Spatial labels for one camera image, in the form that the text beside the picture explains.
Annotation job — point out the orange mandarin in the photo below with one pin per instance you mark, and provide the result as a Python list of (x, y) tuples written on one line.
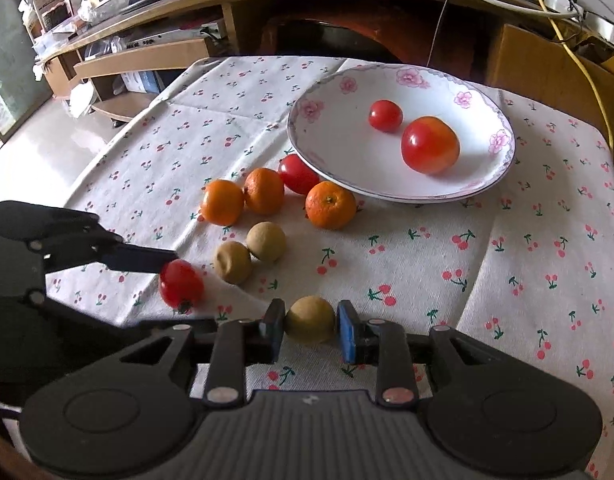
[(263, 191), (331, 205), (222, 202)]

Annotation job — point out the blue white box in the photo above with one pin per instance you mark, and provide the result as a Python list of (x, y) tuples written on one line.
[(142, 80)]

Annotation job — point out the small round red tomato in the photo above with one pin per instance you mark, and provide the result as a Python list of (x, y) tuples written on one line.
[(297, 174), (385, 115)]

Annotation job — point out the white floral plate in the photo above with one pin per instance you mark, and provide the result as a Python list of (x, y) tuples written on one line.
[(347, 135)]

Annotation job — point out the oblong red tomato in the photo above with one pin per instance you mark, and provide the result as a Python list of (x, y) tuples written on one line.
[(181, 284)]

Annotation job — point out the glass door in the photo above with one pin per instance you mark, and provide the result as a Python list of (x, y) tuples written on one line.
[(12, 70)]

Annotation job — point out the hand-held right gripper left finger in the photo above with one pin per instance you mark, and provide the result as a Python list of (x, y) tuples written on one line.
[(274, 332)]

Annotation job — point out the brown cardboard box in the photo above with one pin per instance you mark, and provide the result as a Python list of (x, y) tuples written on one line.
[(527, 60)]

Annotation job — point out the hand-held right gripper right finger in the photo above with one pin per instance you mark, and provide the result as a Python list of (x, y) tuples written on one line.
[(347, 332)]

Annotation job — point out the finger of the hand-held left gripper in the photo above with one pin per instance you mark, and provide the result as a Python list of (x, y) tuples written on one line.
[(137, 257), (87, 316)]

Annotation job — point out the dark red chair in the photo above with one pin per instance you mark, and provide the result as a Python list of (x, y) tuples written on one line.
[(387, 30)]

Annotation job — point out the cherry print tablecloth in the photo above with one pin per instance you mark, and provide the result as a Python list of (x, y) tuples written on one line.
[(437, 260)]

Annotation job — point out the large red tomato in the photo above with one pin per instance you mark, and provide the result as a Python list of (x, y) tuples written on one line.
[(430, 145)]

